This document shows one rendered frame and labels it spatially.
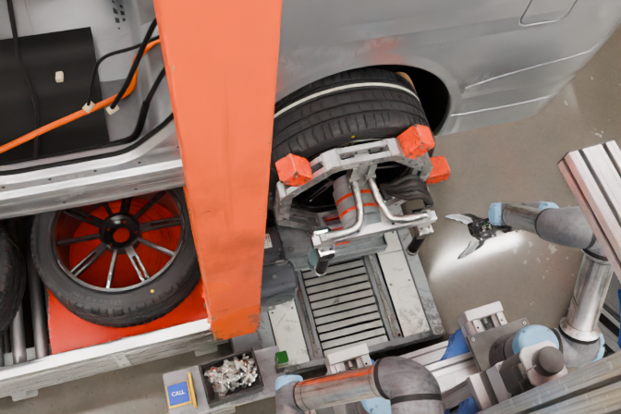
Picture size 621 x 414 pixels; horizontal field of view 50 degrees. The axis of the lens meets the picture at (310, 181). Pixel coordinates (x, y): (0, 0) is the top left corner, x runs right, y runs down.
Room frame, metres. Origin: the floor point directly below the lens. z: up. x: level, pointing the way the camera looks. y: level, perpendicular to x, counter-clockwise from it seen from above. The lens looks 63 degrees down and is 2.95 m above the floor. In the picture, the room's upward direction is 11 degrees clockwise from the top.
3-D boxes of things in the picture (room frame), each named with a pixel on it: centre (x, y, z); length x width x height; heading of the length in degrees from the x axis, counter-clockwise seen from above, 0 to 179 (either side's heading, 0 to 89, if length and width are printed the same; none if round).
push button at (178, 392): (0.33, 0.31, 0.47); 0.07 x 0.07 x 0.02; 25
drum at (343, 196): (1.00, -0.18, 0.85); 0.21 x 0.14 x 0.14; 25
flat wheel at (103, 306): (0.88, 0.69, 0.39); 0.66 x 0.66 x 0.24
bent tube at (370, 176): (1.00, -0.29, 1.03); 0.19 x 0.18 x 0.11; 25
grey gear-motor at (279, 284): (0.97, 0.12, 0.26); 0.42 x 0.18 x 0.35; 25
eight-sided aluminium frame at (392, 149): (1.07, -0.15, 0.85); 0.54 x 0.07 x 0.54; 115
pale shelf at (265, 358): (0.40, 0.16, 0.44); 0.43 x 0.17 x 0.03; 115
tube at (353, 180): (0.91, -0.11, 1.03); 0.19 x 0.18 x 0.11; 25
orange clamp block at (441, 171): (1.21, -0.43, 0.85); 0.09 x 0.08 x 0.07; 115
